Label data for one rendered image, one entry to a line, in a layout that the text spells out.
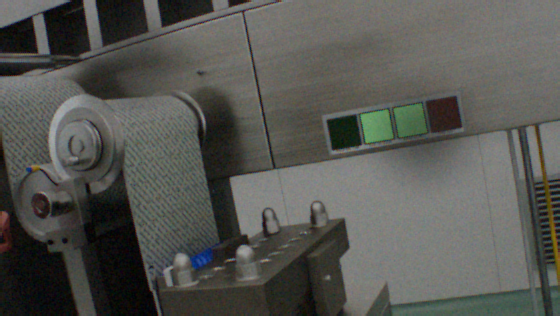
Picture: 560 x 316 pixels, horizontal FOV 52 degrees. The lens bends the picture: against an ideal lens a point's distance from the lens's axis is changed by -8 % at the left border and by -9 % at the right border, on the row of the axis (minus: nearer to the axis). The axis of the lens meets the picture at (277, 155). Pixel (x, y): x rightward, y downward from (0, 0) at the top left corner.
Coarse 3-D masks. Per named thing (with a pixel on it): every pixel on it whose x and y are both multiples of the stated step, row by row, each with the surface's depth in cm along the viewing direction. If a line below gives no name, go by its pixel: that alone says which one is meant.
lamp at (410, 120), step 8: (416, 104) 103; (400, 112) 104; (408, 112) 104; (416, 112) 103; (400, 120) 105; (408, 120) 104; (416, 120) 104; (424, 120) 103; (400, 128) 105; (408, 128) 104; (416, 128) 104; (424, 128) 103; (400, 136) 105
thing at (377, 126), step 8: (376, 112) 106; (384, 112) 105; (368, 120) 107; (376, 120) 106; (384, 120) 106; (368, 128) 107; (376, 128) 106; (384, 128) 106; (368, 136) 107; (376, 136) 106; (384, 136) 106; (392, 136) 105
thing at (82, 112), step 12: (84, 108) 88; (60, 120) 90; (72, 120) 89; (96, 120) 87; (108, 132) 87; (108, 144) 87; (60, 156) 91; (108, 156) 87; (96, 168) 88; (108, 168) 88; (84, 180) 89; (96, 180) 89
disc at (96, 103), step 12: (84, 96) 88; (60, 108) 90; (72, 108) 89; (96, 108) 88; (108, 108) 87; (108, 120) 87; (120, 132) 87; (120, 144) 87; (120, 156) 87; (60, 168) 92; (120, 168) 87; (108, 180) 88; (96, 192) 89
